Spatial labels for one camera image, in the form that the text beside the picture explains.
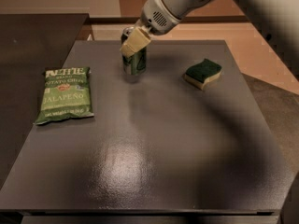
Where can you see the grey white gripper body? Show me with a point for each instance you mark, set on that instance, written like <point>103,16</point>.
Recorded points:
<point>154,17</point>

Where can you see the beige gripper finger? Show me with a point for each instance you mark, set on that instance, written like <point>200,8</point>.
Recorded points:
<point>138,39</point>

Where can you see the green soda can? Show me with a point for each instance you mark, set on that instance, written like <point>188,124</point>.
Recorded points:
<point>136,64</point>

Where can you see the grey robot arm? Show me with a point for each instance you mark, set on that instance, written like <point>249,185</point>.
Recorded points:
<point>276,21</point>

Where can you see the green jalapeno chip bag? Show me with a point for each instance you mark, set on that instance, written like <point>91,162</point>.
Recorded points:
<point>67,95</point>

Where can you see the green and yellow sponge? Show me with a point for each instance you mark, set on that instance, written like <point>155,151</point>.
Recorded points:
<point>202,73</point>

